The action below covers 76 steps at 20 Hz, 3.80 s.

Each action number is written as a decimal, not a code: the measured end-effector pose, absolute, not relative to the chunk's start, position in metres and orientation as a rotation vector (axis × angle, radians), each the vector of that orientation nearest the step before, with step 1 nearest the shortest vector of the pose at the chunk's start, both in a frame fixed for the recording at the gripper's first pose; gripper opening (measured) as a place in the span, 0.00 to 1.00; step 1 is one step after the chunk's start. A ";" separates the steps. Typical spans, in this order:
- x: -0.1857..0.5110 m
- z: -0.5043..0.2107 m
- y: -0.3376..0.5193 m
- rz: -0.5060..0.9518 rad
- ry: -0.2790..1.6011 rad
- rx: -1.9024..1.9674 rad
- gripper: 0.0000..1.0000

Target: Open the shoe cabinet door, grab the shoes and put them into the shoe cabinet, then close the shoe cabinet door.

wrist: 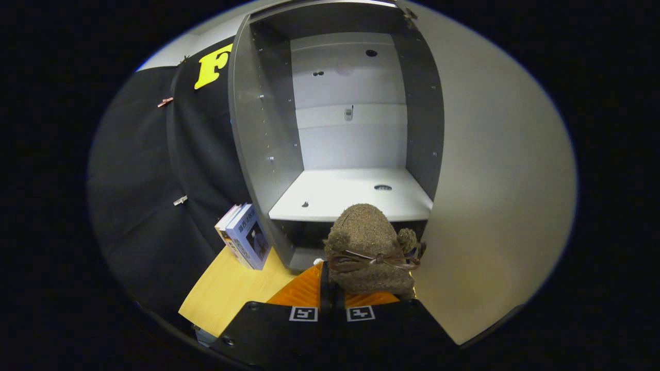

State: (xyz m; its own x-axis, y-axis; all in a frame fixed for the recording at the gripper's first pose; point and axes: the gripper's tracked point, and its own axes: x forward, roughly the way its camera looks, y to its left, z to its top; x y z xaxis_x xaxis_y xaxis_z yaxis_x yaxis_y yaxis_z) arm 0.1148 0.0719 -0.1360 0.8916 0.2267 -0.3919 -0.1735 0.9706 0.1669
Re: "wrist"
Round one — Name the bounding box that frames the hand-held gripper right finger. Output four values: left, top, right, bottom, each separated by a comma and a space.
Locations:
333, 292, 460, 371

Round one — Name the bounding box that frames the white book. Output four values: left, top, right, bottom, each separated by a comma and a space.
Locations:
214, 205, 243, 258

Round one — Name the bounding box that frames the grey shoe cabinet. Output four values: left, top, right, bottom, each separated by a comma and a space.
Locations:
228, 0, 445, 274

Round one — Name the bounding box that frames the thin pale book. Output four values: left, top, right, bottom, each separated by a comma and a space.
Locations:
219, 205, 248, 266

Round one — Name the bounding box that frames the beige shoe cabinet door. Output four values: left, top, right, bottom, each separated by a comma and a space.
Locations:
397, 0, 578, 346

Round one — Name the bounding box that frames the black backdrop cloth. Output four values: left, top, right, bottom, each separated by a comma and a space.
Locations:
87, 36, 253, 320

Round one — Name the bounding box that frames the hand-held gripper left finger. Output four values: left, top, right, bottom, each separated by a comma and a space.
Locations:
210, 261, 335, 371

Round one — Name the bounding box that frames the blue book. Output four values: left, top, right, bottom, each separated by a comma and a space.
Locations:
225, 204, 272, 271

